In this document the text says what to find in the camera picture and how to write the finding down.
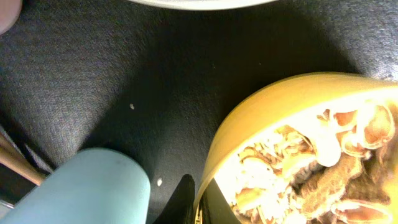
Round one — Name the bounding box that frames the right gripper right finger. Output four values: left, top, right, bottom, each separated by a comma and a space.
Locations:
200, 179, 240, 224

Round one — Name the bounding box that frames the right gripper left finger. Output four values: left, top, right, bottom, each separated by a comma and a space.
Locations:
154, 174, 195, 224

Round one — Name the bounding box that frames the blue plastic cup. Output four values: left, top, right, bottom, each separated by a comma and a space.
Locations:
1, 148, 150, 224

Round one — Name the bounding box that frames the food scraps pile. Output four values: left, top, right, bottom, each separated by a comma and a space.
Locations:
215, 101, 397, 223

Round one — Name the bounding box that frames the yellow bowl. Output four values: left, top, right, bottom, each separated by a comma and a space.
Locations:
194, 73, 397, 223

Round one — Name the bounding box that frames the white ceramic plate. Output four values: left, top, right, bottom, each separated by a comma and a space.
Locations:
130, 0, 276, 11

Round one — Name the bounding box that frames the pink plastic cup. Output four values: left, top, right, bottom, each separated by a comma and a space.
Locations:
0, 0, 23, 35

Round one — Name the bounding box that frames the round black tray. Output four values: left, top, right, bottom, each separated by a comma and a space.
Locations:
1, 1, 397, 223

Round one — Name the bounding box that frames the left wooden chopstick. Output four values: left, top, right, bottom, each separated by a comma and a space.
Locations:
1, 134, 45, 185

